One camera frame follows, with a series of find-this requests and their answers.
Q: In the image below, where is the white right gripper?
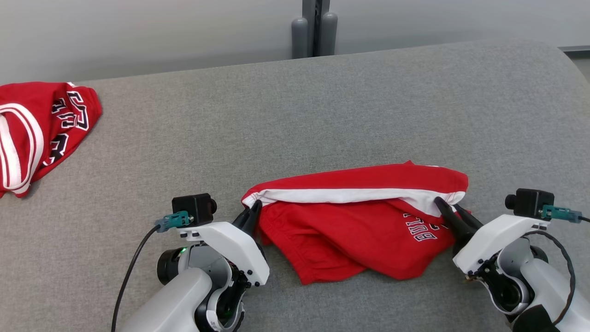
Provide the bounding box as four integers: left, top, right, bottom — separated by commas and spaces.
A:
434, 197, 550, 275

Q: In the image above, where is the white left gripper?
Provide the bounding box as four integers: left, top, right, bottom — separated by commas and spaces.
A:
181, 200, 271, 287

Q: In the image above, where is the red shorts white band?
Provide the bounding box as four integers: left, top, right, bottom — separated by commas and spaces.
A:
241, 160, 471, 285

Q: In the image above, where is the red basketball jersey striped trim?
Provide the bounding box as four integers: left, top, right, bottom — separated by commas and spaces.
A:
0, 82, 103, 199

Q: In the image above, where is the black left cable teal plug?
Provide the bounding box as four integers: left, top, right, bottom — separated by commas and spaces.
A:
112, 211, 192, 332

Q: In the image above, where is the black cable teal plug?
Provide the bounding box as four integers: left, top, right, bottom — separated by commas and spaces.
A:
112, 211, 192, 332
521, 205, 590, 326

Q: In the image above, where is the black right cable teal plug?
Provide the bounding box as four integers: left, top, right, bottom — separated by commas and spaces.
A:
521, 205, 590, 326

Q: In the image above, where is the grey cylindrical post foot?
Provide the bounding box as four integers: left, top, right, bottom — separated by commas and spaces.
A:
320, 12, 338, 57
291, 18, 308, 59

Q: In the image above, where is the grey partition post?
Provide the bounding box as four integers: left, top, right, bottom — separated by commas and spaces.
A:
302, 0, 330, 58

